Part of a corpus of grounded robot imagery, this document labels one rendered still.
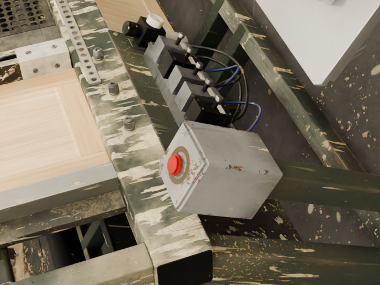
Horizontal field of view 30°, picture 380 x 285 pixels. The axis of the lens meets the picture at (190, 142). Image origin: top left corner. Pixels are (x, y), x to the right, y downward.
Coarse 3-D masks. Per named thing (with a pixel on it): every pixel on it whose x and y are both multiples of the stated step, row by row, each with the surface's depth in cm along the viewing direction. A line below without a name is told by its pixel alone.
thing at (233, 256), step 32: (224, 0) 254; (256, 32) 242; (256, 64) 234; (288, 96) 218; (320, 128) 206; (352, 160) 199; (128, 224) 170; (224, 224) 189; (256, 224) 196; (288, 224) 204; (64, 256) 215; (96, 256) 324; (224, 256) 139; (256, 256) 143; (288, 256) 148; (320, 256) 154; (352, 256) 160
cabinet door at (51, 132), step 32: (0, 96) 172; (32, 96) 172; (64, 96) 172; (0, 128) 164; (32, 128) 164; (64, 128) 164; (96, 128) 163; (0, 160) 157; (32, 160) 157; (64, 160) 157; (96, 160) 156
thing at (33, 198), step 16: (64, 176) 150; (80, 176) 150; (96, 176) 150; (112, 176) 150; (0, 192) 147; (16, 192) 147; (32, 192) 147; (48, 192) 147; (64, 192) 147; (80, 192) 149; (96, 192) 150; (0, 208) 144; (16, 208) 145; (32, 208) 147; (48, 208) 148
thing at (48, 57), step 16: (16, 48) 177; (32, 48) 177; (48, 48) 177; (64, 48) 176; (0, 64) 172; (16, 64) 173; (32, 64) 174; (48, 64) 176; (64, 64) 178; (0, 80) 174; (16, 80) 176
